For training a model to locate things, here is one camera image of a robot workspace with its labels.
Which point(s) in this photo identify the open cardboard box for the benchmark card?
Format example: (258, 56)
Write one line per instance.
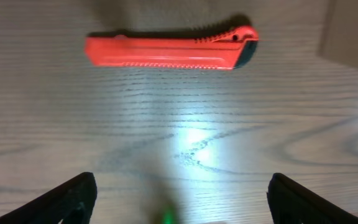
(339, 38)

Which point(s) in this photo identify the long red utility knife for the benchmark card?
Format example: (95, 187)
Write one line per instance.
(225, 51)

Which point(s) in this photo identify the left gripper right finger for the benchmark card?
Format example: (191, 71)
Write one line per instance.
(291, 203)

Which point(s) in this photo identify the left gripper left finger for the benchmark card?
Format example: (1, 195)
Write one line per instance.
(70, 203)

